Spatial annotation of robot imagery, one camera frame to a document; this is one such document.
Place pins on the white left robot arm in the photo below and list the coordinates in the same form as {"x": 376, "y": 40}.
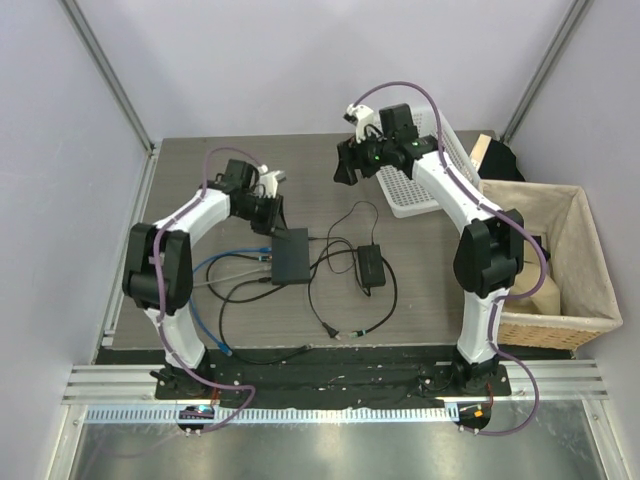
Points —
{"x": 158, "y": 270}

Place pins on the wicker basket with cloth liner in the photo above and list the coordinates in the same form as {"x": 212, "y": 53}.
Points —
{"x": 577, "y": 302}

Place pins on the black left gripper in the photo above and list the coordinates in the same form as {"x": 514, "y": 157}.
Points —
{"x": 271, "y": 225}

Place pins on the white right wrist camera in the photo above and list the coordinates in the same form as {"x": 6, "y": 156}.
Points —
{"x": 359, "y": 116}

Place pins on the brown cardboard piece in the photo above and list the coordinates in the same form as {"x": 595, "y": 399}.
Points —
{"x": 480, "y": 149}

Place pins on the black network switch box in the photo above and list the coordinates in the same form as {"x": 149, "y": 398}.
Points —
{"x": 290, "y": 263}

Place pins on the beige cloth bundle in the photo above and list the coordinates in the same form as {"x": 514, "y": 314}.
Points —
{"x": 537, "y": 290}

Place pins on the black power adapter brick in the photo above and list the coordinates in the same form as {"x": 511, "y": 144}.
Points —
{"x": 371, "y": 266}

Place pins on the black fabric bag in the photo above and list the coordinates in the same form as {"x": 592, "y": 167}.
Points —
{"x": 499, "y": 163}

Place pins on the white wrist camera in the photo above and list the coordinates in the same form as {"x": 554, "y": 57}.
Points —
{"x": 269, "y": 183}
{"x": 359, "y": 116}

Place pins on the aluminium extrusion rail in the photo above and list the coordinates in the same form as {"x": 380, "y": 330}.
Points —
{"x": 545, "y": 379}

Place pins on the white plastic mesh basket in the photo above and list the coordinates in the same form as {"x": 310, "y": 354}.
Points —
{"x": 435, "y": 176}

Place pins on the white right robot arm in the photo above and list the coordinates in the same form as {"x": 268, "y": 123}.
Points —
{"x": 489, "y": 255}

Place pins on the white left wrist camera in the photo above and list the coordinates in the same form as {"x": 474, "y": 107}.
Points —
{"x": 269, "y": 183}

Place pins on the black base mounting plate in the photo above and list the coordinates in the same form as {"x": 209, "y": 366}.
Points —
{"x": 330, "y": 378}

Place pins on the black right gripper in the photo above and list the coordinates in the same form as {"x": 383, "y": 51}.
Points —
{"x": 347, "y": 152}

